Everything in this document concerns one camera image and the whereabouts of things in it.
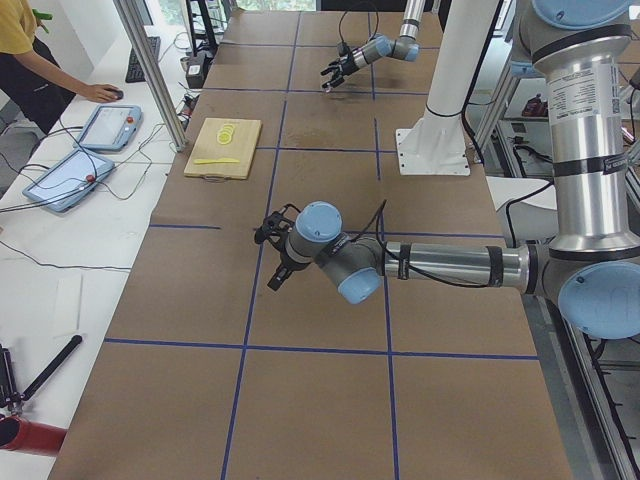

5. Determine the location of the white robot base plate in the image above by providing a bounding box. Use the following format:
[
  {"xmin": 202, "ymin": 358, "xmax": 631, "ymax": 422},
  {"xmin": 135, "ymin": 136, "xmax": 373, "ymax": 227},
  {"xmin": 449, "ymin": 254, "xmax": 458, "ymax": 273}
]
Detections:
[{"xmin": 396, "ymin": 0, "xmax": 501, "ymax": 176}]

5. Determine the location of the person in yellow shirt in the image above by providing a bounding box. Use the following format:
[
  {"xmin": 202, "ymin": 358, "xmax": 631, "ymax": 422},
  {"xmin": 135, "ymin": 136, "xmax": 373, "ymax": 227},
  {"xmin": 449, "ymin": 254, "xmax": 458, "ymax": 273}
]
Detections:
[{"xmin": 1, "ymin": 1, "xmax": 120, "ymax": 133}]

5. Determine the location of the black keyboard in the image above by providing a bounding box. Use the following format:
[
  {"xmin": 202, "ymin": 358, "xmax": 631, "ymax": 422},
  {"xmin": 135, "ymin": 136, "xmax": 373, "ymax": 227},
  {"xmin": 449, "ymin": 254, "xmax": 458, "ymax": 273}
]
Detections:
[{"xmin": 125, "ymin": 35, "xmax": 162, "ymax": 84}]

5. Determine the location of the blue teach pendant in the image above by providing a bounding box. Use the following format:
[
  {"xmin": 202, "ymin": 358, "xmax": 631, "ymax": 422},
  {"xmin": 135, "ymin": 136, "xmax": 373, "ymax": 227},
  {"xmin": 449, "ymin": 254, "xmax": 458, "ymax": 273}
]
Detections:
[
  {"xmin": 74, "ymin": 105, "xmax": 143, "ymax": 154},
  {"xmin": 22, "ymin": 148, "xmax": 115, "ymax": 213}
]

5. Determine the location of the aluminium frame post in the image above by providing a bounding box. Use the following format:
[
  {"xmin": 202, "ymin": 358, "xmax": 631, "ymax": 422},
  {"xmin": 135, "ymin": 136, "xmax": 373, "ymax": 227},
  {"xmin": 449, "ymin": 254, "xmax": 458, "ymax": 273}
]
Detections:
[{"xmin": 113, "ymin": 0, "xmax": 187, "ymax": 152}]

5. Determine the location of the wooden cutting board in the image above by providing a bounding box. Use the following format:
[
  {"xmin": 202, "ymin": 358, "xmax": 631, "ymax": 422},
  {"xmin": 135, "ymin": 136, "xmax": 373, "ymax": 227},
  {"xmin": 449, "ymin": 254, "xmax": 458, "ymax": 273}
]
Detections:
[{"xmin": 184, "ymin": 118, "xmax": 262, "ymax": 180}]

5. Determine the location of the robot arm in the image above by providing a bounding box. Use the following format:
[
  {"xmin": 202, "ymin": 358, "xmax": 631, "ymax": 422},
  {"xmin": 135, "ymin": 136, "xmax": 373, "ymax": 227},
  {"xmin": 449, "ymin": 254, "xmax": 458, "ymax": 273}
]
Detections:
[
  {"xmin": 320, "ymin": 0, "xmax": 425, "ymax": 92},
  {"xmin": 254, "ymin": 1, "xmax": 639, "ymax": 339}
]

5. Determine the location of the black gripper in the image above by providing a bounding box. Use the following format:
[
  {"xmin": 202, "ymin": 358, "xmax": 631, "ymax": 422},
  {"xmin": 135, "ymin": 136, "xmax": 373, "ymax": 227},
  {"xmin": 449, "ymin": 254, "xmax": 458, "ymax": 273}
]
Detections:
[
  {"xmin": 320, "ymin": 42, "xmax": 360, "ymax": 93},
  {"xmin": 254, "ymin": 209, "xmax": 300, "ymax": 291}
]

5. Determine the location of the red cylinder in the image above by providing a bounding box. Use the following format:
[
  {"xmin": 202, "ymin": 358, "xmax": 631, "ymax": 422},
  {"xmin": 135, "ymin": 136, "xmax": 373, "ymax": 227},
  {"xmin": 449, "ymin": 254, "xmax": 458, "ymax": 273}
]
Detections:
[{"xmin": 1, "ymin": 416, "xmax": 67, "ymax": 457}]

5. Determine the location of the yellow plastic knife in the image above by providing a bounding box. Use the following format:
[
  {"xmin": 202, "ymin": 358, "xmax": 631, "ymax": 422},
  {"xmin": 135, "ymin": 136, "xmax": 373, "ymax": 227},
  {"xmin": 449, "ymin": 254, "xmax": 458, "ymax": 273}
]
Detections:
[{"xmin": 193, "ymin": 157, "xmax": 240, "ymax": 165}]

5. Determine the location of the black tripod leg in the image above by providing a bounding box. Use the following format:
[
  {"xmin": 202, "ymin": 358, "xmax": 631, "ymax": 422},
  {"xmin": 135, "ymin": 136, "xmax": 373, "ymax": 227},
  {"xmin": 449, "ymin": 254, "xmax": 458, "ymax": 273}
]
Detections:
[{"xmin": 18, "ymin": 334, "xmax": 83, "ymax": 403}]

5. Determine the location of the right blue teach pendant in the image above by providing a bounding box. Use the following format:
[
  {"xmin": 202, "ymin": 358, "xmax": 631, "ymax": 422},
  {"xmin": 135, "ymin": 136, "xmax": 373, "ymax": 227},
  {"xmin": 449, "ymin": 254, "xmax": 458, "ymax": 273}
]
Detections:
[{"xmin": 74, "ymin": 105, "xmax": 143, "ymax": 154}]

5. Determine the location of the white plastic chair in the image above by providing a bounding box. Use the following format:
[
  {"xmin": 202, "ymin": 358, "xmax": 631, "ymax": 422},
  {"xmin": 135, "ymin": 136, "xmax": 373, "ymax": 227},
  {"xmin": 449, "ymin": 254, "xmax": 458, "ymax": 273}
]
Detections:
[{"xmin": 486, "ymin": 176, "xmax": 557, "ymax": 211}]

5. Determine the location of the left blue teach pendant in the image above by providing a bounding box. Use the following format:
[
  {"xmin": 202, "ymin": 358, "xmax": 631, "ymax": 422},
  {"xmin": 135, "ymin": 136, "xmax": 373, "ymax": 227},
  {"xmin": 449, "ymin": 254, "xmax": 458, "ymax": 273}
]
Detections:
[{"xmin": 22, "ymin": 148, "xmax": 115, "ymax": 213}]

